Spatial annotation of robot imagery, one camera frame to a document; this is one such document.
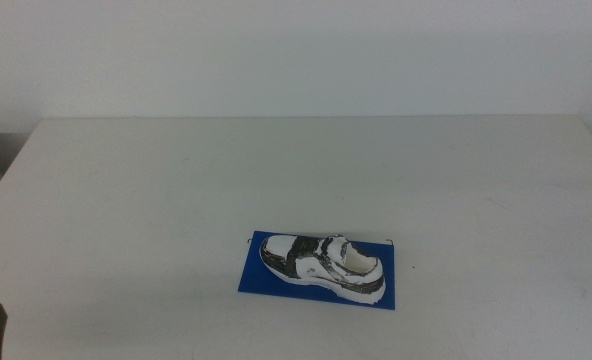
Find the black and white shoe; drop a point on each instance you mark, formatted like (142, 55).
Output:
(321, 267)

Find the blue rectangular mat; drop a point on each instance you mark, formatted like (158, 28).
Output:
(256, 282)

